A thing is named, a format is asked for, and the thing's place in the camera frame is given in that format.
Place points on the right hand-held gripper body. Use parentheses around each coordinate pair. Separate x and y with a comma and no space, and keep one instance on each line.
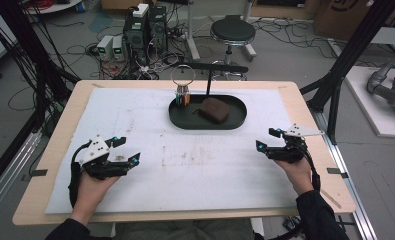
(290,153)

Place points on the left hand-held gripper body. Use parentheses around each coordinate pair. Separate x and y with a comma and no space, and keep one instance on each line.
(96,150)

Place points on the brown zip pouch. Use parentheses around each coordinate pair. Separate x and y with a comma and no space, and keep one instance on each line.
(215,110)

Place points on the black oval tray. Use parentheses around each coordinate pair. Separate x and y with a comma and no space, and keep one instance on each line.
(185,123)

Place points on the person's right hand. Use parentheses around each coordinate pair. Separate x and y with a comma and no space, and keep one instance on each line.
(300,175)

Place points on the person's left hand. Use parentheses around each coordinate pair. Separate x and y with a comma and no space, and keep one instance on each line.
(91,193)

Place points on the black tape strip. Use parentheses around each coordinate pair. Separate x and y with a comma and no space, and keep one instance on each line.
(39,173)
(336,172)

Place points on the white foam mat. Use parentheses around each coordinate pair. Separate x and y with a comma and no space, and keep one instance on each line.
(185,173)

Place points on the black T-shaped stand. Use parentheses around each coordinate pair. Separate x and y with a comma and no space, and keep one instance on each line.
(209,83)

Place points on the white metal stand leg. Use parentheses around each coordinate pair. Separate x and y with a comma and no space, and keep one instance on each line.
(192,36)
(250,50)

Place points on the white platform board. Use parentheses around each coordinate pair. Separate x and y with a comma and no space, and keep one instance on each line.
(365,110)

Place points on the grey power supply unit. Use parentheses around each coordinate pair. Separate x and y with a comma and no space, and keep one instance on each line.
(104,46)
(118,48)

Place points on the black computer tower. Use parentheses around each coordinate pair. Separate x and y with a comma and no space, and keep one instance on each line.
(158,26)
(135,36)

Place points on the black round stool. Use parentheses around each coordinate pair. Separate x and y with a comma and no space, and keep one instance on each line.
(233,30)

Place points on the cardboard box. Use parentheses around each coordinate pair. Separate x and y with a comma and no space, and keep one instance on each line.
(341,20)

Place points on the white box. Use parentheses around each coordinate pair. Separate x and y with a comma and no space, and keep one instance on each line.
(140,10)

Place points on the aluminium rail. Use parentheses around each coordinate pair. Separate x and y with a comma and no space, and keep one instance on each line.
(8,170)
(348,186)

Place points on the black frame post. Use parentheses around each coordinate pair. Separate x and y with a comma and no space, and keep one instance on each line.
(28,40)
(355,46)

